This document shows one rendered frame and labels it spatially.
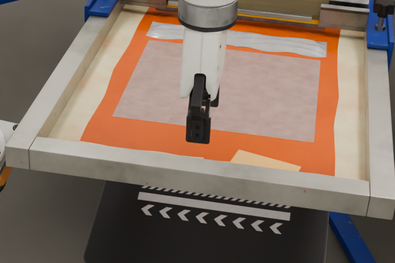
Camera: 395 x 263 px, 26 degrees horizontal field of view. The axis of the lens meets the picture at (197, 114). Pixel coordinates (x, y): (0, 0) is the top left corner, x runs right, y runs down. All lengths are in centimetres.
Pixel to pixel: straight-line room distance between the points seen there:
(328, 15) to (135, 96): 46
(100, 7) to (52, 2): 182
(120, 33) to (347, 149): 56
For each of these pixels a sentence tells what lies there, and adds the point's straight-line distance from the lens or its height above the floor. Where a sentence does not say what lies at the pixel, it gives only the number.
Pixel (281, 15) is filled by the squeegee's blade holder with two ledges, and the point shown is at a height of 115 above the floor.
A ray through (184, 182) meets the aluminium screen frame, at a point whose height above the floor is 131.
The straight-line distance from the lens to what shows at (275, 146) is 139.
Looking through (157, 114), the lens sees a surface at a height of 123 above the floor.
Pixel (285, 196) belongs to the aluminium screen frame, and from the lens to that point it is 126.
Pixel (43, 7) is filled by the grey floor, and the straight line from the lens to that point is 353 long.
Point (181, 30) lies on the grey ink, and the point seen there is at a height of 114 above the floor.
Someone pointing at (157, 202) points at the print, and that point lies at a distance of 169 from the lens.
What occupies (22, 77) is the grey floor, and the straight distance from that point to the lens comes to 327.
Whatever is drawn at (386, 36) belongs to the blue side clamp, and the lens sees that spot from 171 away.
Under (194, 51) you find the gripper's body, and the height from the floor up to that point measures 158.
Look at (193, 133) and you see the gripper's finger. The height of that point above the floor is 147.
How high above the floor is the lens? 234
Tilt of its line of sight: 49 degrees down
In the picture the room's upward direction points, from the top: straight up
